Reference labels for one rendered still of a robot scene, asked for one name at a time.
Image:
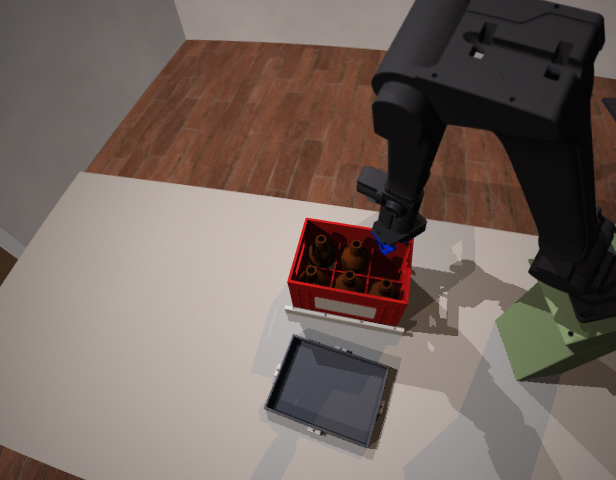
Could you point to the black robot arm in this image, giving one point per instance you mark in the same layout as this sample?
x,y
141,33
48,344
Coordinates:
x,y
429,76

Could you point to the red crate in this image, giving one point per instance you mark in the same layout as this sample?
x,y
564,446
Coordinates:
x,y
395,266

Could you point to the brown glass bottle with cream label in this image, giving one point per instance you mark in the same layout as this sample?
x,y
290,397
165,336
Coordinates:
x,y
313,276

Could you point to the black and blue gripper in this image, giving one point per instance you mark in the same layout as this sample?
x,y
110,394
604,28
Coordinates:
x,y
401,230

